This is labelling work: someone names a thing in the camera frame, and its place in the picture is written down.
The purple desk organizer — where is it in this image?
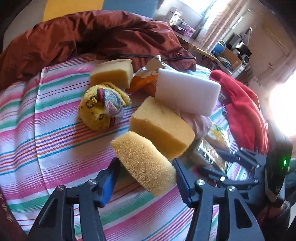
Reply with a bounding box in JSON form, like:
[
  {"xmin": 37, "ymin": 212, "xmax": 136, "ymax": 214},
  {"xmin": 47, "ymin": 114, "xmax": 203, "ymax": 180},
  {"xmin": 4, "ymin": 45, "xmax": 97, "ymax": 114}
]
[{"xmin": 172, "ymin": 21, "xmax": 195, "ymax": 37}]

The yellow green snack packet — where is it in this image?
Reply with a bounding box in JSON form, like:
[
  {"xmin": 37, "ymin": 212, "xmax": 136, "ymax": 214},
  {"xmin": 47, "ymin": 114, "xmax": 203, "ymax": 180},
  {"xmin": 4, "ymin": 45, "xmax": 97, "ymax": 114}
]
[{"xmin": 204, "ymin": 123, "xmax": 230, "ymax": 151}]

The yellow patterned sock ball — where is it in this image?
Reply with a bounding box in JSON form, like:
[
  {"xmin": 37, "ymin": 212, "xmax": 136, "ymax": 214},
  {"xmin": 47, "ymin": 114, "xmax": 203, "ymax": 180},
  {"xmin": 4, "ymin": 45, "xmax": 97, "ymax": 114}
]
[{"xmin": 78, "ymin": 82, "xmax": 131, "ymax": 133}]

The blue bucket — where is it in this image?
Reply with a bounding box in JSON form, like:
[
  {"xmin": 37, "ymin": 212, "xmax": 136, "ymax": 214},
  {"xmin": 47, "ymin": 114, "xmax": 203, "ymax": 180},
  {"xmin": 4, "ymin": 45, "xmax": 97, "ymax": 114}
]
[{"xmin": 212, "ymin": 40, "xmax": 226, "ymax": 54}]

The yellow sponge back block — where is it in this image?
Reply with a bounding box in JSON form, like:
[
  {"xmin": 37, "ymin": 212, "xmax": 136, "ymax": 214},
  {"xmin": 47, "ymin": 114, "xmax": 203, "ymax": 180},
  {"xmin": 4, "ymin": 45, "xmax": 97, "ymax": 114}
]
[{"xmin": 89, "ymin": 59, "xmax": 133, "ymax": 89}]

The wooden desk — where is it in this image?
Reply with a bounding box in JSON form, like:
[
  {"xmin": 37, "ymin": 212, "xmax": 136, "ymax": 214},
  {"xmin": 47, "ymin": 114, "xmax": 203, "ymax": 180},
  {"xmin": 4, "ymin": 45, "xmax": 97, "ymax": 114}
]
[{"xmin": 175, "ymin": 32, "xmax": 244, "ymax": 78}]

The yellow sponge middle block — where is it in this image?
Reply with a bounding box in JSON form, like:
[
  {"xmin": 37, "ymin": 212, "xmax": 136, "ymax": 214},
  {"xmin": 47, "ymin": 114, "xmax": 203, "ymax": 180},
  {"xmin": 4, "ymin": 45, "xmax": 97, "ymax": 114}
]
[{"xmin": 129, "ymin": 96, "xmax": 195, "ymax": 161}]

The yellow sponge front block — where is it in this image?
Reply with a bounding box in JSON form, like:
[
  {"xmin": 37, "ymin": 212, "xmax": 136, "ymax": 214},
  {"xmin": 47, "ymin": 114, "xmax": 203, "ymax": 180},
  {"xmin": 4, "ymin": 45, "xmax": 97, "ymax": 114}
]
[{"xmin": 110, "ymin": 131, "xmax": 176, "ymax": 197}]

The orange snack packet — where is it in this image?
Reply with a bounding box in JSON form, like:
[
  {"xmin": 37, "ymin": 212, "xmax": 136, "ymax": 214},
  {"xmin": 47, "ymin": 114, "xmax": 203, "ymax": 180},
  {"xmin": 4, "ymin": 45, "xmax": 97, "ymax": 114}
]
[{"xmin": 126, "ymin": 55, "xmax": 175, "ymax": 97}]

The red fleece garment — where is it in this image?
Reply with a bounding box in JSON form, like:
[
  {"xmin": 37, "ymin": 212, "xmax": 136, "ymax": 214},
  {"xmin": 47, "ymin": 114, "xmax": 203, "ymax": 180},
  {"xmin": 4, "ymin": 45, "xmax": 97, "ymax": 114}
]
[{"xmin": 210, "ymin": 70, "xmax": 269, "ymax": 155}]

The striped bed sheet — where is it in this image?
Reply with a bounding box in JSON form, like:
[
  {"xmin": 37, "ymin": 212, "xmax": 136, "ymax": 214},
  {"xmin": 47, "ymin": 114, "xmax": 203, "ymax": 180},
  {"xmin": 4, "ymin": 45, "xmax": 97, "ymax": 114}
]
[{"xmin": 0, "ymin": 53, "xmax": 255, "ymax": 241}]

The pink plastic bag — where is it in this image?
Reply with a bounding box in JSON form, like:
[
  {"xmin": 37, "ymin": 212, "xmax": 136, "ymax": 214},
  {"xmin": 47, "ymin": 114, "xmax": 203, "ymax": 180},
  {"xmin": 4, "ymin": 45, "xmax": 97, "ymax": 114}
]
[{"xmin": 176, "ymin": 110, "xmax": 213, "ymax": 139}]

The maroon quilted blanket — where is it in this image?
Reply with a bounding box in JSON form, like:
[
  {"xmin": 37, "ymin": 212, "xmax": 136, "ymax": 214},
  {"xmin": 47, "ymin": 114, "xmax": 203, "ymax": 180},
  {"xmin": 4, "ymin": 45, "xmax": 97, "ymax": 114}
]
[{"xmin": 1, "ymin": 11, "xmax": 196, "ymax": 90}]

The cardboard box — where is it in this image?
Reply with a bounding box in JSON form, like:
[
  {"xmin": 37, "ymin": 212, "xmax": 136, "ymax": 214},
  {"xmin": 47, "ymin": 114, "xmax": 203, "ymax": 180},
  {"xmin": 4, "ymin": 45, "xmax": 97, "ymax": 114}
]
[{"xmin": 222, "ymin": 48, "xmax": 242, "ymax": 74}]

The pink curtain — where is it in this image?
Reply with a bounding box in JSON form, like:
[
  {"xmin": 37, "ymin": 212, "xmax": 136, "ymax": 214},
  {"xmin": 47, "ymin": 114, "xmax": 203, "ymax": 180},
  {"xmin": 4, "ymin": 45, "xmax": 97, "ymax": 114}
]
[{"xmin": 196, "ymin": 1, "xmax": 244, "ymax": 52}]

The clear snack package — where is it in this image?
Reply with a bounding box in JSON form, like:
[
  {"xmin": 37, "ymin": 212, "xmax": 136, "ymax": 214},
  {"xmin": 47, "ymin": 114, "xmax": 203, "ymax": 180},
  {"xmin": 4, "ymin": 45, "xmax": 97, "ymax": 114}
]
[{"xmin": 187, "ymin": 138, "xmax": 226, "ymax": 172}]

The white foam block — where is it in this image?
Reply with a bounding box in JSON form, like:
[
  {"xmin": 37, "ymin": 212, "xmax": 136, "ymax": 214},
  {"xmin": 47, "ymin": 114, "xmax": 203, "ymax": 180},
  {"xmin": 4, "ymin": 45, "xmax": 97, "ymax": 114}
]
[{"xmin": 155, "ymin": 69, "xmax": 221, "ymax": 116}]

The yellow sponge block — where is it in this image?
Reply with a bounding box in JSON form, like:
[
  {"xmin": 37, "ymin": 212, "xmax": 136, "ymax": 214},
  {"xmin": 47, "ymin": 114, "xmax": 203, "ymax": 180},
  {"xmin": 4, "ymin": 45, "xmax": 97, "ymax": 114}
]
[
  {"xmin": 89, "ymin": 59, "xmax": 133, "ymax": 89},
  {"xmin": 110, "ymin": 131, "xmax": 176, "ymax": 197},
  {"xmin": 129, "ymin": 96, "xmax": 195, "ymax": 161}
]

